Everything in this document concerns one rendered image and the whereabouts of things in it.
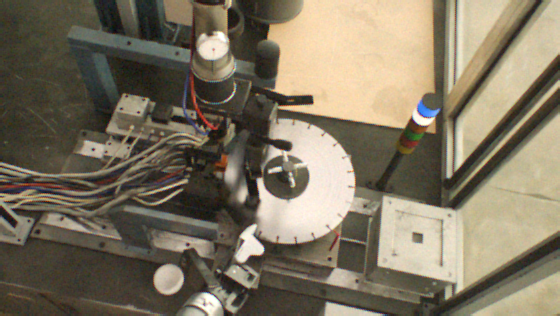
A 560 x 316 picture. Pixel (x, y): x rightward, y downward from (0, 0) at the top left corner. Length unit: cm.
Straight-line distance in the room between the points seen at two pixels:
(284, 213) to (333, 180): 15
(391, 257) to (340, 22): 89
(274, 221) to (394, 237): 29
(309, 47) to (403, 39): 33
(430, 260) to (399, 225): 10
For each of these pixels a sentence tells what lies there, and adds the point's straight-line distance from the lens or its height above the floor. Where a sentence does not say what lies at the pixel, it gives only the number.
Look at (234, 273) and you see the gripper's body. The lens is 103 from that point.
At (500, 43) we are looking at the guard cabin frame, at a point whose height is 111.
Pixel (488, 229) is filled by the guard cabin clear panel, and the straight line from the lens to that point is 120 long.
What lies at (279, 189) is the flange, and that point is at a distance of 113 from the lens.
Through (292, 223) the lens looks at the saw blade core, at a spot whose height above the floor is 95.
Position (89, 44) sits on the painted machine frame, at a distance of 131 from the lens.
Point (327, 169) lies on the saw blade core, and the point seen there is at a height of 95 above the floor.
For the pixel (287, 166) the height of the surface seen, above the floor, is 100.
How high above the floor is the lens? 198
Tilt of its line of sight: 60 degrees down
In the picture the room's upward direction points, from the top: 9 degrees clockwise
